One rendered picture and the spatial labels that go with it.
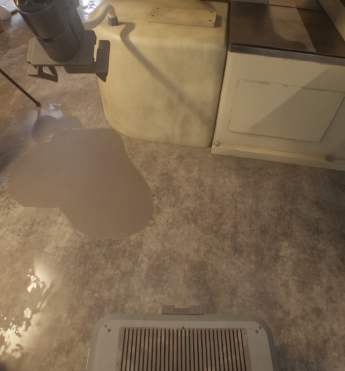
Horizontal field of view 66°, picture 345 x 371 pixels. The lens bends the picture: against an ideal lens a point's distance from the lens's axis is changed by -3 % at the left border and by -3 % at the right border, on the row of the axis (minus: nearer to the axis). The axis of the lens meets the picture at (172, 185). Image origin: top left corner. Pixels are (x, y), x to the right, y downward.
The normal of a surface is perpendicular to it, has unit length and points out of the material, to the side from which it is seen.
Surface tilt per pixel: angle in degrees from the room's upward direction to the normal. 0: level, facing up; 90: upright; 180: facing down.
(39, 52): 30
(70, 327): 0
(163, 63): 90
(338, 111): 90
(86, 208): 0
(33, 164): 0
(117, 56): 90
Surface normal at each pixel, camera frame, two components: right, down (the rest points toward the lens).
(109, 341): 0.02, -0.64
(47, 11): 0.68, 0.73
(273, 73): -0.16, 0.76
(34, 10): 0.01, -0.17
